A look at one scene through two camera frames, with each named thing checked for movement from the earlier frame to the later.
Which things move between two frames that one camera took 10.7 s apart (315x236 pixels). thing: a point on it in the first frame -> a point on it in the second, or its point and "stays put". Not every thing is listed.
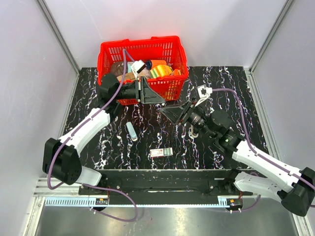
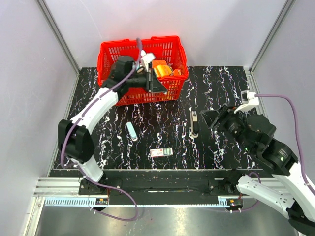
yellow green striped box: x=160 y=71 stays put
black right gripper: x=174 y=113 -> x=210 y=116
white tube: x=131 y=132 stays put
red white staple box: x=158 y=153 stays put
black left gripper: x=148 y=96 -> x=153 y=84
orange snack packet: x=176 y=73 stays put
